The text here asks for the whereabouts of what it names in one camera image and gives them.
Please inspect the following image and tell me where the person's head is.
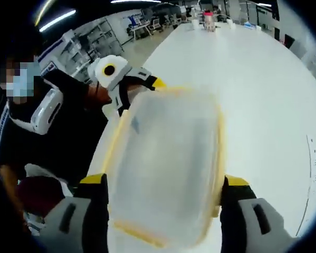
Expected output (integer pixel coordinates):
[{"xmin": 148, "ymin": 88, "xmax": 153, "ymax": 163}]
[{"xmin": 0, "ymin": 31, "xmax": 44, "ymax": 63}]

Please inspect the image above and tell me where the person's left hand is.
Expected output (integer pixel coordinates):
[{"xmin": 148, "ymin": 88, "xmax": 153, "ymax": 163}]
[{"xmin": 87, "ymin": 57, "xmax": 102, "ymax": 85}]

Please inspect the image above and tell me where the clear container with yellow rim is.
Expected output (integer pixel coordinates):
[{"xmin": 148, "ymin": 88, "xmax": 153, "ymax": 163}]
[{"xmin": 101, "ymin": 85, "xmax": 225, "ymax": 248}]

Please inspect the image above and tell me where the red-capped bottle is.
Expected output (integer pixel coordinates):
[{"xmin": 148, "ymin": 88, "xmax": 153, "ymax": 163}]
[{"xmin": 202, "ymin": 10, "xmax": 216, "ymax": 31}]

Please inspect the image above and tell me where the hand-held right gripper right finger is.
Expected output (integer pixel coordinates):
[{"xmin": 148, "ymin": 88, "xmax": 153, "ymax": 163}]
[{"xmin": 220, "ymin": 175, "xmax": 303, "ymax": 253}]

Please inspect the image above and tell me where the person's torso black shirt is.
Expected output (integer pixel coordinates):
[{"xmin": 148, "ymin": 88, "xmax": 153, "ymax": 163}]
[{"xmin": 0, "ymin": 71, "xmax": 110, "ymax": 185}]

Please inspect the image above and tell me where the blue-bordered wall poster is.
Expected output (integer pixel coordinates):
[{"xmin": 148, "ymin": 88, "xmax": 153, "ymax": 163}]
[{"xmin": 38, "ymin": 35, "xmax": 72, "ymax": 79}]

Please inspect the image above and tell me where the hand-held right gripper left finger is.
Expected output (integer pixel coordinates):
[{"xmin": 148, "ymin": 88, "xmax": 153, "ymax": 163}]
[{"xmin": 37, "ymin": 173, "xmax": 111, "ymax": 253}]

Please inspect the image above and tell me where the white office desk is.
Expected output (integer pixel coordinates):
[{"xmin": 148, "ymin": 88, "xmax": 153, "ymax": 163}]
[{"xmin": 126, "ymin": 22, "xmax": 151, "ymax": 41}]

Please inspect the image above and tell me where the clear plastic storage box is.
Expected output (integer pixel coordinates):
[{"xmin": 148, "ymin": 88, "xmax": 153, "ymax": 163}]
[{"xmin": 107, "ymin": 93, "xmax": 222, "ymax": 246}]

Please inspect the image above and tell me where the dark red cloth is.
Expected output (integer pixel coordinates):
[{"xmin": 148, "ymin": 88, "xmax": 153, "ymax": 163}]
[{"xmin": 17, "ymin": 176, "xmax": 67, "ymax": 219}]

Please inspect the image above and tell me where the white chest-worn device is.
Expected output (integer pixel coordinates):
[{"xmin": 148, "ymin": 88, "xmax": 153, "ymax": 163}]
[{"xmin": 31, "ymin": 88, "xmax": 64, "ymax": 135}]

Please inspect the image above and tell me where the metal storage shelving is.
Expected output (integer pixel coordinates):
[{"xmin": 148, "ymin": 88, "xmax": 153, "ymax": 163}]
[{"xmin": 59, "ymin": 18, "xmax": 123, "ymax": 82}]

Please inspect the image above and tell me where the ceiling light strip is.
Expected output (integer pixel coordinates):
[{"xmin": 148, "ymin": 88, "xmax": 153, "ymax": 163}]
[
  {"xmin": 38, "ymin": 9, "xmax": 77, "ymax": 32},
  {"xmin": 34, "ymin": 0, "xmax": 56, "ymax": 26}
]

